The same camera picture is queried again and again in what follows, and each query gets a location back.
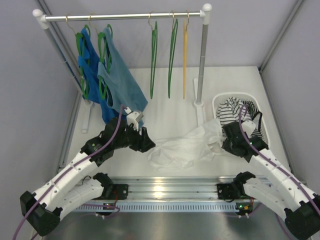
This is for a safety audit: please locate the white tank top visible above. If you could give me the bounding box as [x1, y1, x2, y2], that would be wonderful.
[147, 118, 223, 172]

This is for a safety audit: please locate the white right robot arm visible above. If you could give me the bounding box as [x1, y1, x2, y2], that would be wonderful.
[221, 121, 320, 240]

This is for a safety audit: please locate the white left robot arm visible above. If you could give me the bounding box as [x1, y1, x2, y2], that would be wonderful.
[20, 117, 156, 237]

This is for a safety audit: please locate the black white striped top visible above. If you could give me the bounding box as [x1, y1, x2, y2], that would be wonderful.
[216, 97, 244, 126]

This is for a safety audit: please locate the teal tank top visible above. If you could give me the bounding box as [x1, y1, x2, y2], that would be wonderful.
[99, 35, 148, 122]

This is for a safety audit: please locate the royal blue tank top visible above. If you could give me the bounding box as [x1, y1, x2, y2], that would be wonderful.
[76, 25, 114, 123]

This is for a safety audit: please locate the green hanger with teal top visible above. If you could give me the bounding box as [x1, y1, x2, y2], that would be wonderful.
[86, 24, 113, 102]

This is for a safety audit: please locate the green hanger with blue top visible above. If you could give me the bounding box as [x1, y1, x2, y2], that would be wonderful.
[65, 15, 90, 100]

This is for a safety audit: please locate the yellow hanger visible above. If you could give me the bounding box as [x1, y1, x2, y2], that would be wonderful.
[183, 13, 189, 99]

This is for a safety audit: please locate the black trimmed striped garment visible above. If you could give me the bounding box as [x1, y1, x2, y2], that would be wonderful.
[241, 100, 263, 139]

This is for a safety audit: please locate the white laundry basket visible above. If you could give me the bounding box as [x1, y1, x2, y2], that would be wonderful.
[212, 92, 270, 145]

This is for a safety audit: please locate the silver white clothes rack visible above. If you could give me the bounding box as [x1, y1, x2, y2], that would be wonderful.
[32, 3, 212, 126]

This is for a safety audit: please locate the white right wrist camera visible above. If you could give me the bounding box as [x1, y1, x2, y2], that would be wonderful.
[241, 120, 256, 138]

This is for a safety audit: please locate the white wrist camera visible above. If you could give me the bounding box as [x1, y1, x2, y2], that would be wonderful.
[241, 120, 256, 138]
[124, 107, 144, 132]

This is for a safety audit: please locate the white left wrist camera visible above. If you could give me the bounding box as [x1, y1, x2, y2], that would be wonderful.
[124, 107, 144, 132]

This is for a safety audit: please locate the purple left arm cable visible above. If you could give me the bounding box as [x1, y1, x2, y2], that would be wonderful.
[12, 104, 131, 240]

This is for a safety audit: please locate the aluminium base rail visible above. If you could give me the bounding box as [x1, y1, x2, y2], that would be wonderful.
[111, 176, 234, 202]

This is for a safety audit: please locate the white slotted cable duct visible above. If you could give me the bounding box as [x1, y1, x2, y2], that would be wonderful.
[72, 201, 253, 213]

